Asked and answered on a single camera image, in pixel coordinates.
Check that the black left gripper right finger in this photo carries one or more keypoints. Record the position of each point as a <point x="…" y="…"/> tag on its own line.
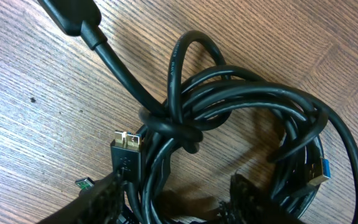
<point x="249" y="205"/>

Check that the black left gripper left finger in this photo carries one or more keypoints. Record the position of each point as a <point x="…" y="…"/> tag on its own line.
<point x="100" y="205"/>

